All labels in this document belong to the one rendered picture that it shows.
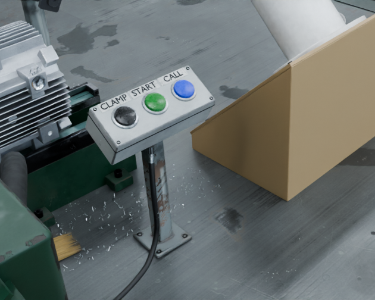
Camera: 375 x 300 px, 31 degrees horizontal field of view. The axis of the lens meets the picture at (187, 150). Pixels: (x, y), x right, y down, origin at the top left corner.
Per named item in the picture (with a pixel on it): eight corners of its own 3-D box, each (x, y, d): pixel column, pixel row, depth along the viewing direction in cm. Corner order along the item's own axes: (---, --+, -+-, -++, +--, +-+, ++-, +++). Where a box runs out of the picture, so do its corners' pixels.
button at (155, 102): (150, 119, 92) (153, 112, 90) (138, 103, 92) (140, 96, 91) (168, 111, 93) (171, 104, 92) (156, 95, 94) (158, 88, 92)
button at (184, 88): (179, 106, 94) (182, 99, 92) (167, 90, 95) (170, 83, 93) (196, 98, 95) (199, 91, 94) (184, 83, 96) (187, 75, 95)
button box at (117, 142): (111, 166, 91) (117, 147, 87) (83, 127, 93) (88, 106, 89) (208, 119, 99) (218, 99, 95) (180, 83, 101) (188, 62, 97)
